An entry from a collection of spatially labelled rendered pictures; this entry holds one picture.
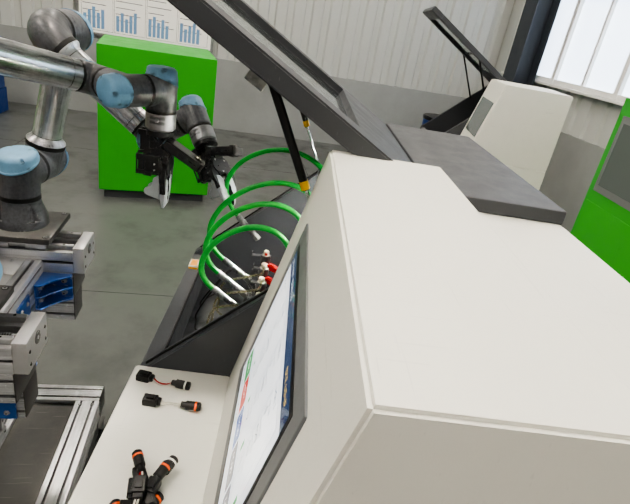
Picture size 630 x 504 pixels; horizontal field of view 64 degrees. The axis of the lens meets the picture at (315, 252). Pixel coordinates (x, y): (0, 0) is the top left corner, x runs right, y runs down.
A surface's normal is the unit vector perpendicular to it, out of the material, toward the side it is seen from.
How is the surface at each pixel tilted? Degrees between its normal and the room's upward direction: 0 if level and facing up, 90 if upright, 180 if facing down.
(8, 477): 0
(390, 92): 90
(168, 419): 0
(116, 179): 90
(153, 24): 90
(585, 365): 0
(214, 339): 90
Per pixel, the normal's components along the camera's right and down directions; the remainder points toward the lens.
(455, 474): 0.01, 0.43
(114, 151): 0.28, 0.45
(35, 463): 0.16, -0.89
